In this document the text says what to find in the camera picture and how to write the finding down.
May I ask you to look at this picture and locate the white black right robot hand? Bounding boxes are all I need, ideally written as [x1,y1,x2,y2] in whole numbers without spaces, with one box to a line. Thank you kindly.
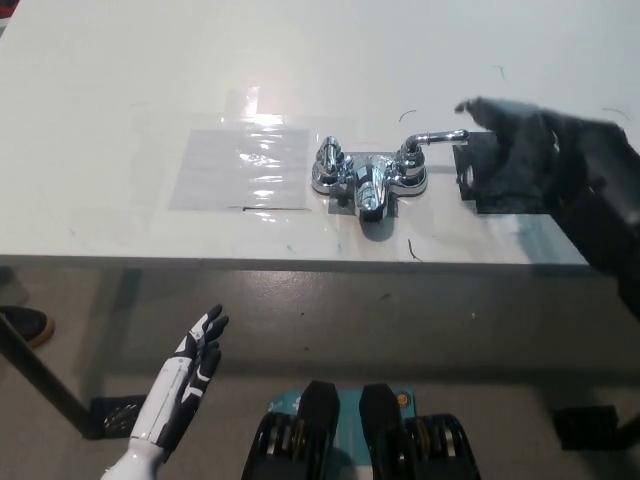
[453,95,559,202]

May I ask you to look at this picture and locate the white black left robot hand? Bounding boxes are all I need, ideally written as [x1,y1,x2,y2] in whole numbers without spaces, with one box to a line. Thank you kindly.
[129,303,231,452]

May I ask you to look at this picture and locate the chrome faucet lever handle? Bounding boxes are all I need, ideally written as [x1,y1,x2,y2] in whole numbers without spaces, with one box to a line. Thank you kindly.
[397,128,470,177]
[313,135,344,184]

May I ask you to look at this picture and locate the chrome faucet body with spout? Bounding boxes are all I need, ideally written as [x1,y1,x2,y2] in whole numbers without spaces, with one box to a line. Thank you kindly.
[309,152,429,224]

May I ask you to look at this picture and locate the black tape patch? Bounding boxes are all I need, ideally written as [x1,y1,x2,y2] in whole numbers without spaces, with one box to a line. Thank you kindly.
[452,130,551,216]

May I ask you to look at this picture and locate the black floor plate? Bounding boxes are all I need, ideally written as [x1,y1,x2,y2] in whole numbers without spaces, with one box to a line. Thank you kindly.
[553,405,621,451]
[88,394,151,440]

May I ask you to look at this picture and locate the black table leg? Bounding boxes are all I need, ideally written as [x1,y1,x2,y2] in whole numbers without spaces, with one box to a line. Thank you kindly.
[0,314,101,439]

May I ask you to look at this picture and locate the black shoe tan sole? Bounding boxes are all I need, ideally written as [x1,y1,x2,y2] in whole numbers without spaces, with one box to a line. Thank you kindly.
[0,305,56,350]

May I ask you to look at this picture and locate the clear plastic sheet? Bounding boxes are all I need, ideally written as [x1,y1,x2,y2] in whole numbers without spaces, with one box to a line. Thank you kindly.
[167,128,311,212]

